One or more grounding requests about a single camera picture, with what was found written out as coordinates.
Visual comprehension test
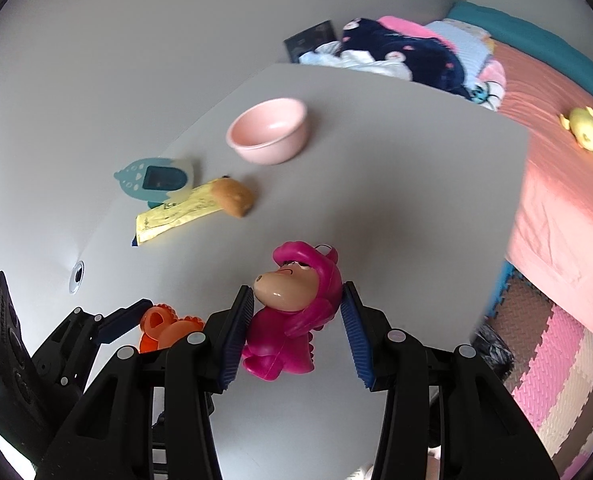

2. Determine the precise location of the navy printed blanket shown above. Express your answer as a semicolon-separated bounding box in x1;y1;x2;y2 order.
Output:
340;17;470;98

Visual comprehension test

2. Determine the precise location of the blue dinosaur-shaped gadget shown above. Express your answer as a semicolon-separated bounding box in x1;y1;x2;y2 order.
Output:
113;156;196;208

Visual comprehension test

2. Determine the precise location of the white cartoon printed cloth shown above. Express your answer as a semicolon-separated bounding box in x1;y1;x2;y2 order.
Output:
464;60;508;112

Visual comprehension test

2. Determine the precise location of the black bag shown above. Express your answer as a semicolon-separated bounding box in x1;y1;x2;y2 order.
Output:
469;324;516;381

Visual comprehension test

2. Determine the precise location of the teal blanket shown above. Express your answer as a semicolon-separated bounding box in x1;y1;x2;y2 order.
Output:
447;0;593;96

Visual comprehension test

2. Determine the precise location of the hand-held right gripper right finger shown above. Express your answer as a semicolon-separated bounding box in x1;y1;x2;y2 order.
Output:
341;281;562;480

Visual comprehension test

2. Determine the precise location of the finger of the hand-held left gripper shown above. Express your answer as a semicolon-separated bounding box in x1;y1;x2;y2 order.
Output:
34;298;155;392

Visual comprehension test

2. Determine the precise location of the light blue cloth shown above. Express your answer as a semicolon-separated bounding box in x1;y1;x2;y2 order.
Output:
427;19;497;86

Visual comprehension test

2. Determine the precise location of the black tablet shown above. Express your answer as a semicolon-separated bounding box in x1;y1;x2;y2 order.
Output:
283;20;340;64

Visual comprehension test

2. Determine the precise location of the yellow packet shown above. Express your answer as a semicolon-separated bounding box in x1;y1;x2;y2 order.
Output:
130;182;227;247

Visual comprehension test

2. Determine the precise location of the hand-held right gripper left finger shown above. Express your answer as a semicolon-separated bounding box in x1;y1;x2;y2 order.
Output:
41;285;254;480

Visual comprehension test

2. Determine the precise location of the yellow plush toy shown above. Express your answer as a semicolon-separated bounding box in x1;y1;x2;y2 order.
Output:
557;106;593;166

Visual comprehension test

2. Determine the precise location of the foam puzzle floor mat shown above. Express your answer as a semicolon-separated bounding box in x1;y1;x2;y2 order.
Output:
487;270;593;480

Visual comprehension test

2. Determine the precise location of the brown bread toy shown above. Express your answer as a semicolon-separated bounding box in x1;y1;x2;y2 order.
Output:
212;176;255;219

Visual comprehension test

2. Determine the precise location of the orange plastic toy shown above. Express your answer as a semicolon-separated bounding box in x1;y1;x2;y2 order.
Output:
139;304;206;355

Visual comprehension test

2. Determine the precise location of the pink bed sheet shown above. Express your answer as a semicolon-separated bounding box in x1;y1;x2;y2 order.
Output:
491;42;593;351

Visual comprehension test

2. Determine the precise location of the magenta monkey toy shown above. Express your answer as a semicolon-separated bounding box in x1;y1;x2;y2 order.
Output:
241;241;344;380

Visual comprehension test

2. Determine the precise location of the pink cloth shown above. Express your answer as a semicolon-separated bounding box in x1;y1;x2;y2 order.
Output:
377;15;457;53

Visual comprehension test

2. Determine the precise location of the pink bowl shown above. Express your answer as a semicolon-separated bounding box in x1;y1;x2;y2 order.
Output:
225;97;311;166

